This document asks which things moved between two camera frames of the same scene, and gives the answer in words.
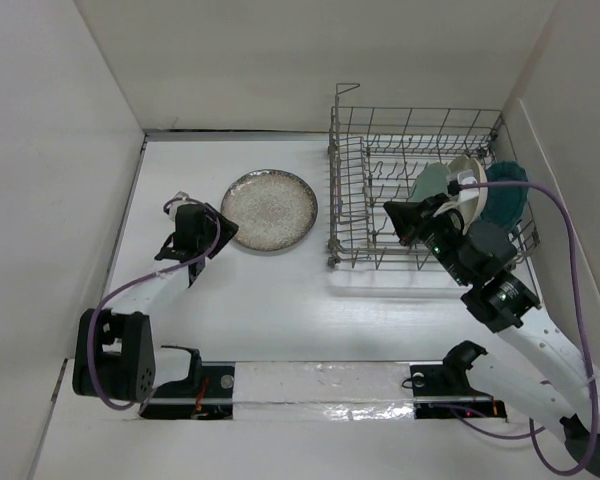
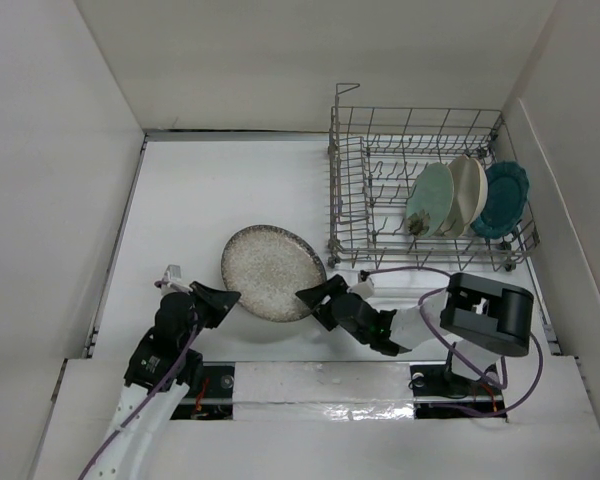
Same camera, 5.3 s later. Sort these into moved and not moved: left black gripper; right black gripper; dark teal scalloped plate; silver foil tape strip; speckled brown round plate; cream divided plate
Moved: speckled brown round plate; right black gripper; left black gripper
Not moved: silver foil tape strip; cream divided plate; dark teal scalloped plate
